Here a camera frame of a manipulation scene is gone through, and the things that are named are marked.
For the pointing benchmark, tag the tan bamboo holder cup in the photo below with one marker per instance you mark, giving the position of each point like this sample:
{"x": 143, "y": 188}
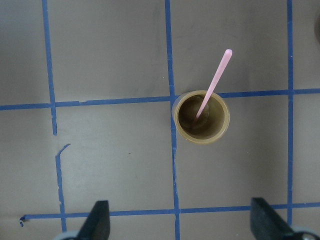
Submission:
{"x": 212, "y": 123}

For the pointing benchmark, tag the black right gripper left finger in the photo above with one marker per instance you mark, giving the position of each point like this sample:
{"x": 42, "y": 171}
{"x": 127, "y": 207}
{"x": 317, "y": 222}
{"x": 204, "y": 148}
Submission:
{"x": 97, "y": 225}

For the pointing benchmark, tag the pink chopstick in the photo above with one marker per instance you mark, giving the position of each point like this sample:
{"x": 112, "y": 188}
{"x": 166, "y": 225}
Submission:
{"x": 217, "y": 76}

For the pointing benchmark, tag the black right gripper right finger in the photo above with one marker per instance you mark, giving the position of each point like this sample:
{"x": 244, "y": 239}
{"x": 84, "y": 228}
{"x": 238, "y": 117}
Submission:
{"x": 266, "y": 223}

